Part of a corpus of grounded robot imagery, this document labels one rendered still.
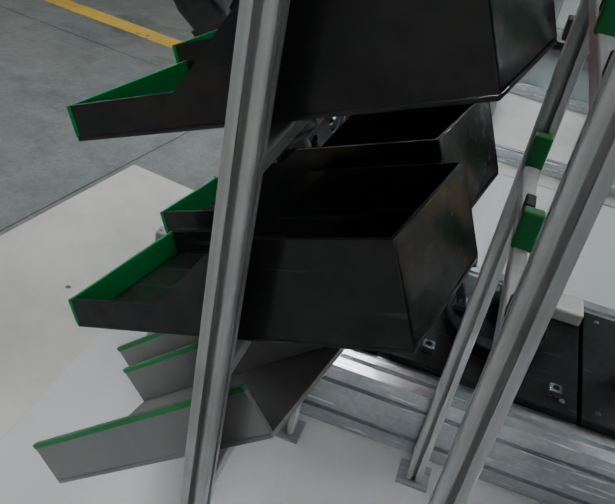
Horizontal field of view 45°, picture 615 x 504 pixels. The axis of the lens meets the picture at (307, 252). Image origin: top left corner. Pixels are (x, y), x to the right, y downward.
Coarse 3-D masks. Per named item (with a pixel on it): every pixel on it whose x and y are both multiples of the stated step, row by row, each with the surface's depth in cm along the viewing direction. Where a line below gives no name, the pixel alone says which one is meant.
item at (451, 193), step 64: (320, 192) 58; (384, 192) 55; (448, 192) 49; (192, 256) 66; (256, 256) 46; (320, 256) 44; (384, 256) 42; (448, 256) 49; (128, 320) 55; (192, 320) 52; (256, 320) 49; (320, 320) 46; (384, 320) 44
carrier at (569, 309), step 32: (448, 320) 101; (576, 320) 107; (416, 352) 97; (448, 352) 98; (480, 352) 98; (544, 352) 101; (576, 352) 103; (544, 384) 96; (576, 384) 97; (576, 416) 92
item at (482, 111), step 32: (352, 128) 71; (384, 128) 69; (416, 128) 68; (448, 128) 56; (480, 128) 62; (288, 160) 60; (320, 160) 59; (352, 160) 57; (384, 160) 56; (416, 160) 55; (448, 160) 55; (480, 160) 62; (192, 192) 73; (288, 192) 62; (480, 192) 62; (192, 224) 68; (256, 224) 65
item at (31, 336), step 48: (96, 192) 136; (144, 192) 139; (0, 240) 119; (48, 240) 121; (96, 240) 124; (144, 240) 126; (0, 288) 110; (48, 288) 112; (0, 336) 102; (48, 336) 103; (0, 384) 95; (48, 384) 96; (0, 432) 89
